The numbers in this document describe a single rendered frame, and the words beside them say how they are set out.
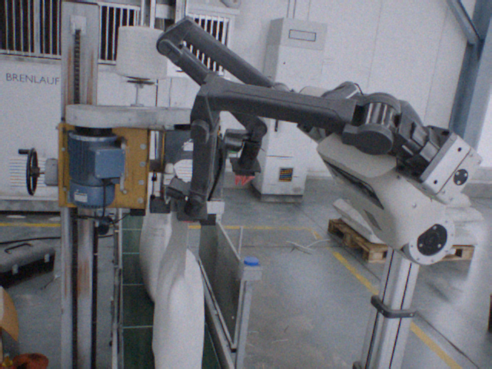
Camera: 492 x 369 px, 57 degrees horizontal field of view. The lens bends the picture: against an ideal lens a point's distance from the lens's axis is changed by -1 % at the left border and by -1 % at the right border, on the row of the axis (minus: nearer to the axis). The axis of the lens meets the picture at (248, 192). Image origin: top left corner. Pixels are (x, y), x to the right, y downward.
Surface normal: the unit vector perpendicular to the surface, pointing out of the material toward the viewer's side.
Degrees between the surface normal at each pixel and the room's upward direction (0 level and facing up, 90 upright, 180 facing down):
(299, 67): 90
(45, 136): 90
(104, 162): 90
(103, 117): 90
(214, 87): 44
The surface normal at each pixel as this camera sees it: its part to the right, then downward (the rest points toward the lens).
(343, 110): -0.09, -0.52
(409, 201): 0.26, 0.29
